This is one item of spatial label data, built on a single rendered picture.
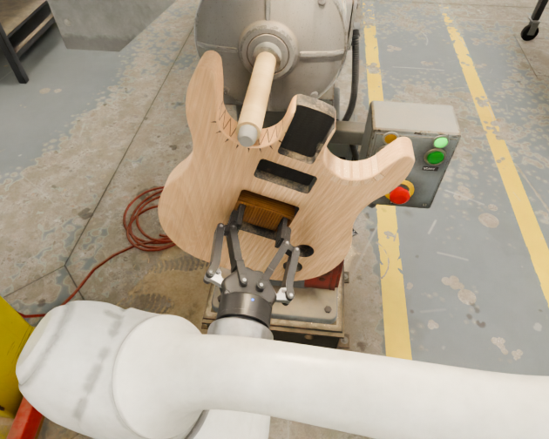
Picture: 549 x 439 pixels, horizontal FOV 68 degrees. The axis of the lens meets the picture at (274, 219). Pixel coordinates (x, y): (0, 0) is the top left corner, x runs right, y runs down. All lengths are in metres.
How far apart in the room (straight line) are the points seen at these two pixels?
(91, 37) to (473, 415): 0.43
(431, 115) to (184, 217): 0.50
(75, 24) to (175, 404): 0.34
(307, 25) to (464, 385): 0.54
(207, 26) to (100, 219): 1.66
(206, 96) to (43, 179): 2.11
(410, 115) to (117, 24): 0.56
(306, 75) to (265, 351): 0.52
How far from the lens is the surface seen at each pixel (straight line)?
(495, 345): 1.93
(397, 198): 0.85
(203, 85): 0.55
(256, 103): 0.56
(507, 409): 0.33
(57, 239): 2.25
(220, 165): 0.62
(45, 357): 0.38
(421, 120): 0.82
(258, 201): 0.68
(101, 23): 0.43
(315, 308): 1.46
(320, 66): 0.72
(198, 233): 0.75
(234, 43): 0.71
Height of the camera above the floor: 1.57
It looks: 49 degrees down
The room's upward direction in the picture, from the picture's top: straight up
